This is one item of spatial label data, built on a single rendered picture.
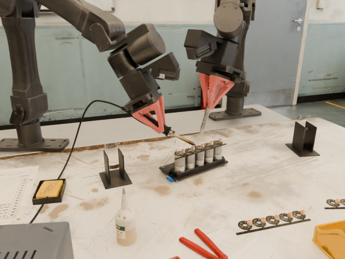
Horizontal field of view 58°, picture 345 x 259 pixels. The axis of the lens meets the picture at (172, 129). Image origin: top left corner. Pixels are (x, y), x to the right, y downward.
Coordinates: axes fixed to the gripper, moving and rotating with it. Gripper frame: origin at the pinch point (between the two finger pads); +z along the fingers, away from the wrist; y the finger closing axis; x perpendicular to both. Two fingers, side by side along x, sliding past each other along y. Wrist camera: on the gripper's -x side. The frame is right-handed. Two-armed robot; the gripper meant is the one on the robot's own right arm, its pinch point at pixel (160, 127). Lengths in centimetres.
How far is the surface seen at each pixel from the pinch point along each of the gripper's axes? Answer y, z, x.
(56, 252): -41.3, -1.3, 3.2
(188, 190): -10.0, 12.8, -2.1
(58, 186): -15.7, -1.6, 20.5
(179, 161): -5.9, 7.4, -2.1
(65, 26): 213, -77, 114
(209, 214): -17.5, 15.2, -6.5
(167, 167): -2.5, 8.9, 2.7
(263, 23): 312, 13, -49
